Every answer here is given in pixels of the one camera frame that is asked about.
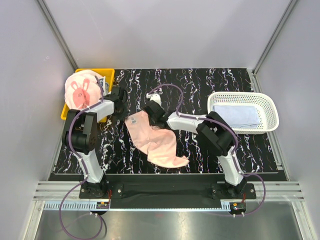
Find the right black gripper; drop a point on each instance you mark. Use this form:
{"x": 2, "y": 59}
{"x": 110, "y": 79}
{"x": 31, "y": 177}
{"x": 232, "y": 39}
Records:
{"x": 152, "y": 123}

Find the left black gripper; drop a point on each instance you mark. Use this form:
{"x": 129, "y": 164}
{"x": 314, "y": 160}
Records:
{"x": 124, "y": 115}

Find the pink hedgehog towel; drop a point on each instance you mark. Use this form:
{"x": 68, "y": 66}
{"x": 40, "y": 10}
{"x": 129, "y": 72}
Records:
{"x": 160, "y": 145}

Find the pink rabbit towel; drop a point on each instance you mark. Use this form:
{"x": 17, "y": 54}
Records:
{"x": 82, "y": 89}

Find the light blue towel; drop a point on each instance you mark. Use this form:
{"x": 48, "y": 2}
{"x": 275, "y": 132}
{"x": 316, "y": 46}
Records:
{"x": 238, "y": 116}

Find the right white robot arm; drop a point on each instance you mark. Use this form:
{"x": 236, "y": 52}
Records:
{"x": 213, "y": 135}

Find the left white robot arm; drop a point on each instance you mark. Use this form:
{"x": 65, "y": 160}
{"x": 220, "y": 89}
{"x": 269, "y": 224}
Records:
{"x": 80, "y": 135}

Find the blue patterned towel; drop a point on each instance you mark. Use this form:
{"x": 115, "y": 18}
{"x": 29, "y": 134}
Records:
{"x": 104, "y": 84}

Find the yellow plastic bin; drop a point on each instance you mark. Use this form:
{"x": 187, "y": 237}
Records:
{"x": 109, "y": 73}

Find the left controller board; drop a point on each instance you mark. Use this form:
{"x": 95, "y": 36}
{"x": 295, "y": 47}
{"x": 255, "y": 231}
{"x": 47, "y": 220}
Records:
{"x": 103, "y": 205}

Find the controller board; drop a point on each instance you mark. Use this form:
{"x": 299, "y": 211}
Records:
{"x": 238, "y": 206}
{"x": 103, "y": 205}

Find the white perforated plastic basket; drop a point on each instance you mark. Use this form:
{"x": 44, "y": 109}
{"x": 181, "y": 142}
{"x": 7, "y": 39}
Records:
{"x": 264, "y": 105}

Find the right controller board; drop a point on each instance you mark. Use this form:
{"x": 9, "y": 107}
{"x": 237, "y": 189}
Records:
{"x": 238, "y": 206}

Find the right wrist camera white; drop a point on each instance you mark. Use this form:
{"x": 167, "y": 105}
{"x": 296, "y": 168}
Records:
{"x": 154, "y": 97}

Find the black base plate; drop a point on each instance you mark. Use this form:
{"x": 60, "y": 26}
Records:
{"x": 166, "y": 192}

